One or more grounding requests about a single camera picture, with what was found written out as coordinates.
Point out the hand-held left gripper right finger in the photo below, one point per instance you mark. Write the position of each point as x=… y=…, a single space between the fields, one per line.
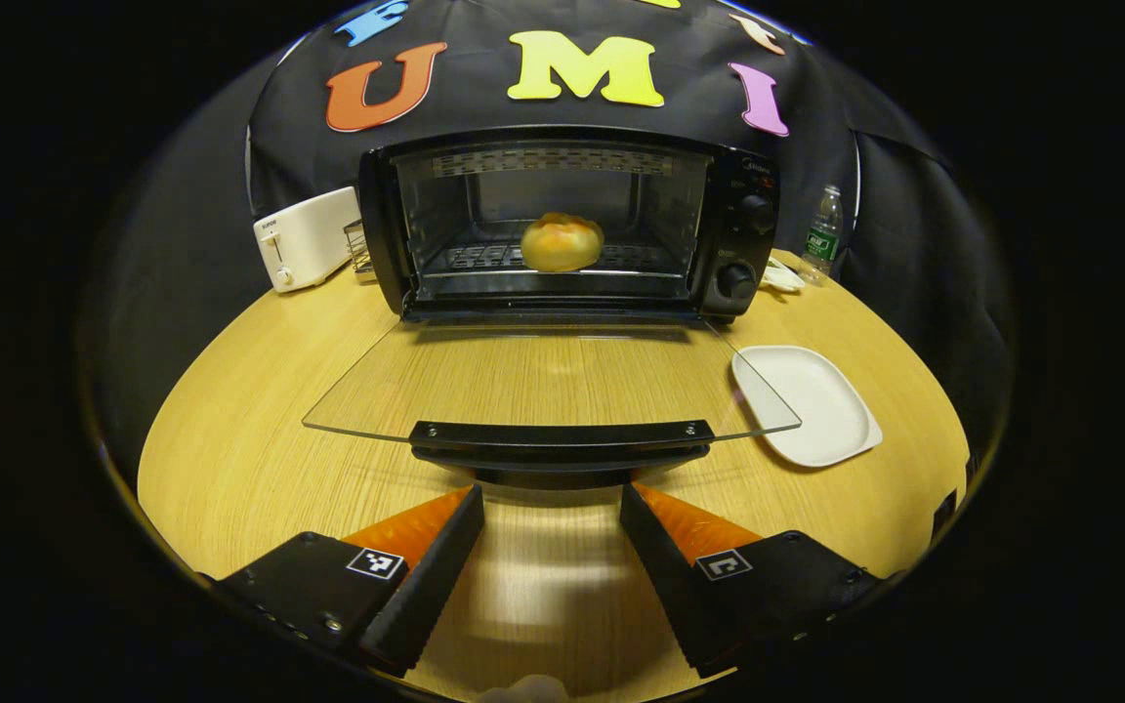
x=670 y=581

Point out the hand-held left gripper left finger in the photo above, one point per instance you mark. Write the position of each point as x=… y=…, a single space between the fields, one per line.
x=431 y=581

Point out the black electric oven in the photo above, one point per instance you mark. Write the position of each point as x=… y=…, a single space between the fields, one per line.
x=738 y=234

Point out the round golden bread bun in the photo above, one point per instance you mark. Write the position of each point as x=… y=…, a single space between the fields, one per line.
x=562 y=242

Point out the white square plate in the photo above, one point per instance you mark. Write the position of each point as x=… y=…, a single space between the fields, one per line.
x=812 y=410

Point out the white divided grain dish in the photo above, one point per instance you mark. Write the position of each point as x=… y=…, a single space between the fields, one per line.
x=782 y=278

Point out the white toaster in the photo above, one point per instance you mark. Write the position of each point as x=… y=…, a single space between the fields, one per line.
x=309 y=239

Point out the clear plastic water bottle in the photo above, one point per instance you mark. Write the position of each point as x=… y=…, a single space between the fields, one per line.
x=823 y=239

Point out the black backdrop cloth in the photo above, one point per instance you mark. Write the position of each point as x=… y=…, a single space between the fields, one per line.
x=479 y=98

